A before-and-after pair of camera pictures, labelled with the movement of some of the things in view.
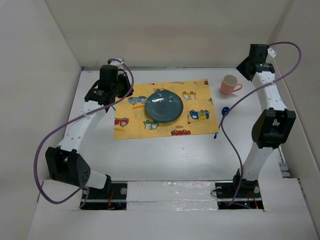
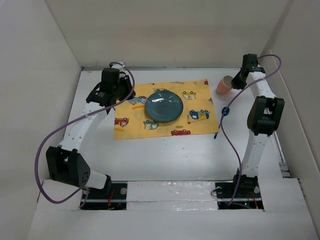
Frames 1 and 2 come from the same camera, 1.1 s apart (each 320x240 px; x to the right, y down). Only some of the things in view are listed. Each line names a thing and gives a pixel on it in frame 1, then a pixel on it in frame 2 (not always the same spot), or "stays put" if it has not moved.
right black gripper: x=241 y=67 to x=236 y=84
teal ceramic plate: x=164 y=106 stays put
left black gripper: x=122 y=76 stays put
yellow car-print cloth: x=131 y=121 stays put
